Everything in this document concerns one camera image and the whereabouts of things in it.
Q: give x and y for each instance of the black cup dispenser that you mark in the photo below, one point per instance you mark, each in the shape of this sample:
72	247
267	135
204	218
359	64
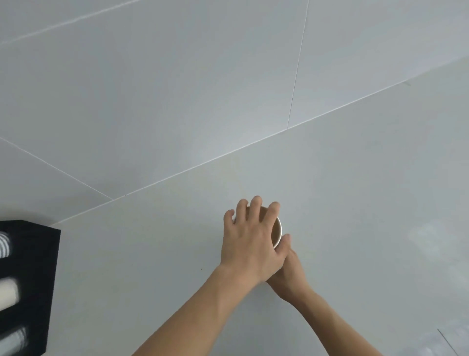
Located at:
35	278

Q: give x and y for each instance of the white cup stack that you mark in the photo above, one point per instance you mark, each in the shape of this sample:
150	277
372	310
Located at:
8	294

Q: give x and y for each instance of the person's left little finger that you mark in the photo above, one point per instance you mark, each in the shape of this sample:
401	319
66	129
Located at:
229	217

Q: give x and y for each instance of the grey cup stack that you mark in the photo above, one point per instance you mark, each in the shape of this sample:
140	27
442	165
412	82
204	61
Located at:
13	341

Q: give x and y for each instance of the person's left thumb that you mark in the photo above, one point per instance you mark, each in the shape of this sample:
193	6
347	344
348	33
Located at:
283	245

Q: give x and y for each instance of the striped cup stack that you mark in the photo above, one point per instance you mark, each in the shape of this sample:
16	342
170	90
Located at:
3	245

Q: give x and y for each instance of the white paper cup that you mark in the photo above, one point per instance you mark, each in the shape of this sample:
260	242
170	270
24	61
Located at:
276	233

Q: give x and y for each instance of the person's left middle finger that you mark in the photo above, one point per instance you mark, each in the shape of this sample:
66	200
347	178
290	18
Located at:
255	208

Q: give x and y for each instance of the person's right hand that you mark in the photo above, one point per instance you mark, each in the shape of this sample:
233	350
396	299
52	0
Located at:
291	280

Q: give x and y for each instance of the person's right forearm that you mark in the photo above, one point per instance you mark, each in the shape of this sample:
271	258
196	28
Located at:
333	326

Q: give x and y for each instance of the person's left hand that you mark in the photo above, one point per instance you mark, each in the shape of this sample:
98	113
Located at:
247	245

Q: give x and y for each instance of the person's left forearm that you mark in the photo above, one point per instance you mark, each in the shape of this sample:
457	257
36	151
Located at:
198	315

